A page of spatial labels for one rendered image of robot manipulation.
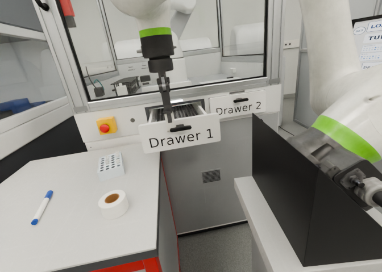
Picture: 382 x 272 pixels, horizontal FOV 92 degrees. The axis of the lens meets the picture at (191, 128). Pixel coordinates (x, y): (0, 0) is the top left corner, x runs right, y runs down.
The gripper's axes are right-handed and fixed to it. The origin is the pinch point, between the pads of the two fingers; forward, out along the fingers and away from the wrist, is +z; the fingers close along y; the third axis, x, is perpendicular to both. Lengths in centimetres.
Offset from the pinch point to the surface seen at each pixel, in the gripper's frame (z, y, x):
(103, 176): 15.6, 2.1, -26.0
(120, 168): 14.4, 0.5, -20.0
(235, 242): 93, -20, 28
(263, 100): 5, -27, 48
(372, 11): -37, -97, 179
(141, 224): 17.1, 24.4, -10.7
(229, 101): 3.4, -26.8, 29.9
